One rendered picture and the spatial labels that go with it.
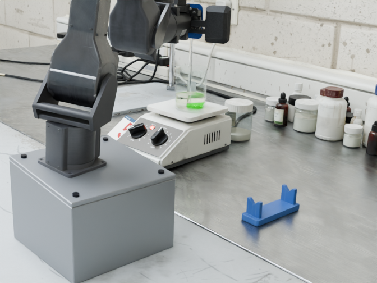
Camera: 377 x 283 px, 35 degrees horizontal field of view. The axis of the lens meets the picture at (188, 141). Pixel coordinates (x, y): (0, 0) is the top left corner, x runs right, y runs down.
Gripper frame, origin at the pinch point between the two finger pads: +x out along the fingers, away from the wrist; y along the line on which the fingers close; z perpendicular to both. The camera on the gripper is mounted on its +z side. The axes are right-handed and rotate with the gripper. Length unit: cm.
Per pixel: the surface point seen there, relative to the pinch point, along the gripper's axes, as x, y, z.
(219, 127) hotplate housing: 3.3, -5.6, -20.6
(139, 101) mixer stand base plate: 29.0, 24.3, -25.2
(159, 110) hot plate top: -1.4, 5.0, -17.5
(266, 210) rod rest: -20.1, -21.6, -25.2
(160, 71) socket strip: 60, 33, -24
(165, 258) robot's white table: -38.3, -13.1, -26.1
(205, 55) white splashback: 60, 19, -18
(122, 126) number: 3.9, 16.0, -23.7
